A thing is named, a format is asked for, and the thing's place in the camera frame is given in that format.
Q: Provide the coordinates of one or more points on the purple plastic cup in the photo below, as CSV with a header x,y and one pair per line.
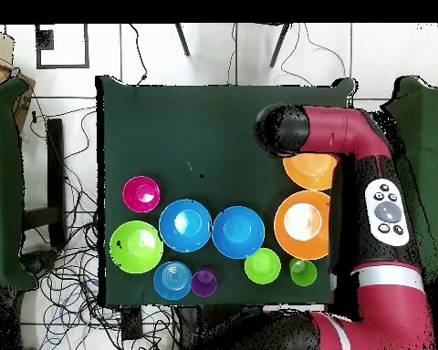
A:
x,y
203,286

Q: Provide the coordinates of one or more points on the blue plastic bowl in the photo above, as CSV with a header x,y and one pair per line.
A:
x,y
238,232
185,238

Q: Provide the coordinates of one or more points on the small translucent blue bowl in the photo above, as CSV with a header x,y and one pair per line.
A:
x,y
172,280

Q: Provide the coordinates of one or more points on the black square frame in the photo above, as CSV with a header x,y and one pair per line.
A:
x,y
43,40

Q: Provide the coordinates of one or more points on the black tripod leg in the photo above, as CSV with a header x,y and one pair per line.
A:
x,y
182,40
279,45

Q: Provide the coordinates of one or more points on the black power strip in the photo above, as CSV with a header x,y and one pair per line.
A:
x,y
131,324

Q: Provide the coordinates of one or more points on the black floor stand bar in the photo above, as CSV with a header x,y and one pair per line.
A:
x,y
55,164

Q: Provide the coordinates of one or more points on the large green plastic bowl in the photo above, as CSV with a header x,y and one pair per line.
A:
x,y
136,257

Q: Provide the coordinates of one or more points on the green cloth covered table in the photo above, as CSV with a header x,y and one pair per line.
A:
x,y
3,182
434,120

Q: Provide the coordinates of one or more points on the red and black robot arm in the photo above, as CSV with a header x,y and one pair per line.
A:
x,y
350,131

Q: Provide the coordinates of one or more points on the green plastic cup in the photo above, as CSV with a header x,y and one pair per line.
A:
x,y
304,276

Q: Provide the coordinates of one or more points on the black stand base with knob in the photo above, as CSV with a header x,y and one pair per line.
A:
x,y
40,263

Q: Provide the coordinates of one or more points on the small pink plastic bowl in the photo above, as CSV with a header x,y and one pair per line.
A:
x,y
141,193

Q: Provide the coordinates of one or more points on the large orange plastic bowl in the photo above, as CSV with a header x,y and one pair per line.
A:
x,y
283,237
310,173

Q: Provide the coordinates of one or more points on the dark green table cloth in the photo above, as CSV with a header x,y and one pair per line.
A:
x,y
204,127

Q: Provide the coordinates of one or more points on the small green plastic bowl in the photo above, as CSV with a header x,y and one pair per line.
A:
x,y
262,266

